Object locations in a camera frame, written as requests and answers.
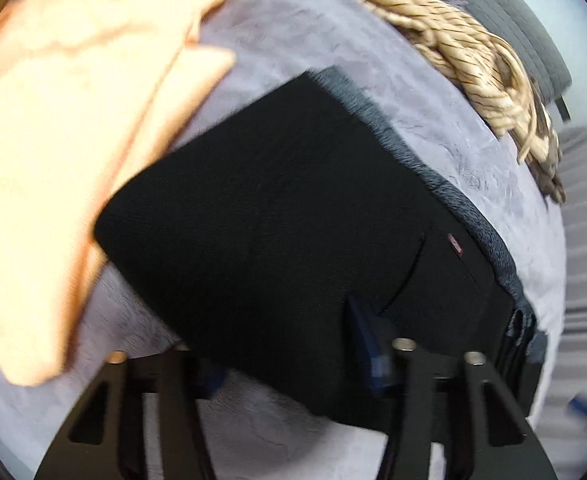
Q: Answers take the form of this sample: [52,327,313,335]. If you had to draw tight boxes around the cream striped garment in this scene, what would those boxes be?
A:
[293,0,568,205]

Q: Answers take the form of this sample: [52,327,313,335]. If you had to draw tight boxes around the black pants grey floral stripes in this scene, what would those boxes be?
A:
[94,67,547,433]

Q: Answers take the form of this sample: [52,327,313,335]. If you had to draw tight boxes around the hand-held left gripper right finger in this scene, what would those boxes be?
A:
[344,294,560,480]

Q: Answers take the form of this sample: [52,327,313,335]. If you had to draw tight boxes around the peach cloth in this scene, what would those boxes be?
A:
[0,0,247,387]

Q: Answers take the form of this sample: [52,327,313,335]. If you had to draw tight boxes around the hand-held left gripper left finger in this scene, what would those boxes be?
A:
[34,342,227,480]

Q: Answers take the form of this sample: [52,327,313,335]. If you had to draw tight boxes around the lilac embossed blanket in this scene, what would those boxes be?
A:
[0,0,571,480]

